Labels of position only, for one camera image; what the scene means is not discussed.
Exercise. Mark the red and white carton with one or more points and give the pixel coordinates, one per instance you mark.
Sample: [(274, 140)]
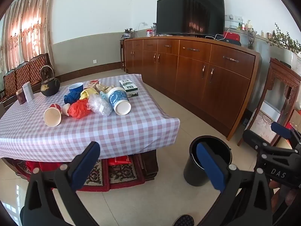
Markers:
[(91, 84)]

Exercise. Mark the person's right hand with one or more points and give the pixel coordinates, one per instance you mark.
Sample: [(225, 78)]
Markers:
[(291, 196)]

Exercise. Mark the black trash bin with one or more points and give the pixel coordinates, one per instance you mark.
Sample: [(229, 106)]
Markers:
[(191, 169)]

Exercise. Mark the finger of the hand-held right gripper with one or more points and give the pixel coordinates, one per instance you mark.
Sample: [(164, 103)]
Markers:
[(281, 130), (254, 139)]

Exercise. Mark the beige patterned curtain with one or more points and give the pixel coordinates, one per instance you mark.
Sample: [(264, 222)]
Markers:
[(23, 28)]

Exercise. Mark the carved wooden stand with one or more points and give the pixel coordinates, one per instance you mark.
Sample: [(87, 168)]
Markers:
[(279, 73)]

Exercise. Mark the dark blue cloth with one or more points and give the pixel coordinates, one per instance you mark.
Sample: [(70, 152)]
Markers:
[(71, 97)]

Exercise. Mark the black iron teapot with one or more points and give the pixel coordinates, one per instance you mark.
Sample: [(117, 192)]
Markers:
[(49, 87)]

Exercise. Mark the person's dark shoe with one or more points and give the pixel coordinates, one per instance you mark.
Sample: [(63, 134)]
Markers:
[(184, 220)]

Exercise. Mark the light blue plastic bag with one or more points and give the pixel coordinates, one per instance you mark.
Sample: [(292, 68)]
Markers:
[(103, 95)]

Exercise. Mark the glass vase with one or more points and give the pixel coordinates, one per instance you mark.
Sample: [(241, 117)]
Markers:
[(251, 40)]

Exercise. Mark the dark red tin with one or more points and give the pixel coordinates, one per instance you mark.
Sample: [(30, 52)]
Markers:
[(21, 97)]

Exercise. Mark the pink floral bedding bag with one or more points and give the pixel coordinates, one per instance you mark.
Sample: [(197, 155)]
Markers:
[(263, 127)]

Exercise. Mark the wooden padded sofa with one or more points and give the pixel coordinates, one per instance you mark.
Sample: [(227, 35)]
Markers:
[(25, 73)]

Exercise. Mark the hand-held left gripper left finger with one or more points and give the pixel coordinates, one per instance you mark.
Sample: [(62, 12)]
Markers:
[(85, 166)]

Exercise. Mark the red cloth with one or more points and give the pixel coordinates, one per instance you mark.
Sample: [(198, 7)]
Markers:
[(37, 166)]

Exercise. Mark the red printed shopping bag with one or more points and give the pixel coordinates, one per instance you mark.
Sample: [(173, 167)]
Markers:
[(118, 161)]

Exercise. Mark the black flat television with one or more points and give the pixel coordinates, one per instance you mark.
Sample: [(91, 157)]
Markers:
[(188, 9)]

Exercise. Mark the brown wooden sideboard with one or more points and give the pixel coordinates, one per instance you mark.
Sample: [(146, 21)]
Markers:
[(188, 75)]

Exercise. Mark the clear plastic bottle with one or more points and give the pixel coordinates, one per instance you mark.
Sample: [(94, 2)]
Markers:
[(154, 30)]

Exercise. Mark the blue patterned paper cup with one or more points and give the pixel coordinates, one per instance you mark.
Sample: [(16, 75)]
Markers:
[(117, 97)]

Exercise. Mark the clear plastic bag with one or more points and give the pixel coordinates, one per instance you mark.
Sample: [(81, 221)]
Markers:
[(98, 104)]

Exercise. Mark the yellow wrapper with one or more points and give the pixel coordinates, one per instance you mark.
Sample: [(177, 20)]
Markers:
[(85, 94)]

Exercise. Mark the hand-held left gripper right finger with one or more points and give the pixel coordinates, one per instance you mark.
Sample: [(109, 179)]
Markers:
[(210, 167)]

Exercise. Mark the white and red paper cup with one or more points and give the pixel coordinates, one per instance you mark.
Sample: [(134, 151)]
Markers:
[(52, 118)]

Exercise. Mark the red patterned rug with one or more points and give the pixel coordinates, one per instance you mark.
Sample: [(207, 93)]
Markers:
[(122, 172)]

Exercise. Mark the leafy green plant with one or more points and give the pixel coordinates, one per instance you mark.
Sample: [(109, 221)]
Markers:
[(282, 38)]

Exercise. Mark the plain blue cup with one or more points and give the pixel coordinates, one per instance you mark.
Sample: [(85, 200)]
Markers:
[(76, 89)]

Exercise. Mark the red gift box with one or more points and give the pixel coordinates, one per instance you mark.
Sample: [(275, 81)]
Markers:
[(294, 120)]

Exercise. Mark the green and white box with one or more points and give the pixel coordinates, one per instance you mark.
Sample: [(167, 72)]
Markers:
[(128, 86)]

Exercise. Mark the beige paper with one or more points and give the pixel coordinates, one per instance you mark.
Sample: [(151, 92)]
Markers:
[(103, 88)]

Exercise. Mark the orange red plastic bag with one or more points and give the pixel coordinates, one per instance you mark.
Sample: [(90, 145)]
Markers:
[(78, 109)]

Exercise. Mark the small potted plant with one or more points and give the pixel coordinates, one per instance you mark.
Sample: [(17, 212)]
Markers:
[(128, 34)]

